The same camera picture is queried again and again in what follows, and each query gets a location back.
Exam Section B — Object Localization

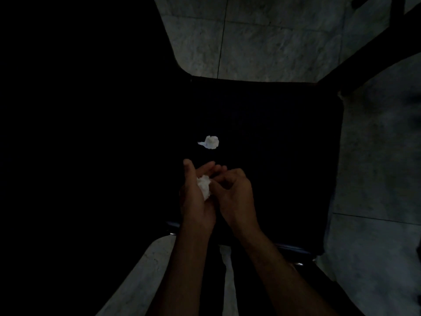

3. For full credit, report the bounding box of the person's left hand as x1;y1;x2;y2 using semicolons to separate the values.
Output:
179;159;228;235

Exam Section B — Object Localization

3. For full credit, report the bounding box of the small white tissue piece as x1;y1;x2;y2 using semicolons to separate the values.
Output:
197;135;220;150

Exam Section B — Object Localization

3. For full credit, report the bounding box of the white tissue wad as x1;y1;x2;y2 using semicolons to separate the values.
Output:
196;175;212;201

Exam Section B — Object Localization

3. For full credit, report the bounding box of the person's right forearm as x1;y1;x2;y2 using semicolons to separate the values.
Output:
238;227;339;316

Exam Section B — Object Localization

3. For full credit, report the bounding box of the person's left forearm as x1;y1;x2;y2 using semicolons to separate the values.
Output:
145;227;212;316

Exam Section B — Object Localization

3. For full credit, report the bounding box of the black furniture frame bar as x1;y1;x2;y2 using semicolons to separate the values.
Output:
316;0;421;93

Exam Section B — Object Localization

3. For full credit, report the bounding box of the person's right hand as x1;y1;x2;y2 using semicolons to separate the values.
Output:
209;168;261;235

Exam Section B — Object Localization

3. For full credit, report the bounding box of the black padded seat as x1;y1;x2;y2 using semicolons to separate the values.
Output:
164;75;345;260

